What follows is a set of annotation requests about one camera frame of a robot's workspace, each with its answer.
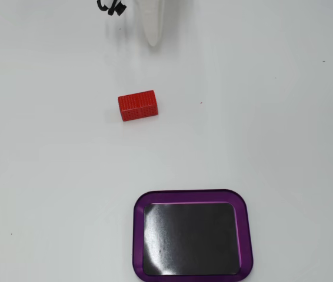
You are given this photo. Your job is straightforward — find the purple tray with black base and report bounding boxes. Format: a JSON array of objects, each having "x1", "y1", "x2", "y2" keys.
[{"x1": 132, "y1": 189, "x2": 254, "y2": 282}]

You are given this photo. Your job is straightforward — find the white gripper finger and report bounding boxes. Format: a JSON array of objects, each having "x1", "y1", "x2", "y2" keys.
[{"x1": 136, "y1": 0, "x2": 167, "y2": 48}]

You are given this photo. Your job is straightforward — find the red textured cube block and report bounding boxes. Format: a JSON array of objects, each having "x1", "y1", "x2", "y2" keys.
[{"x1": 117, "y1": 90, "x2": 159, "y2": 122}]

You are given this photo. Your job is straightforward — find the black cable clip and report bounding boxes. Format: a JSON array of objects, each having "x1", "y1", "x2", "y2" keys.
[{"x1": 96, "y1": 0, "x2": 126, "y2": 17}]

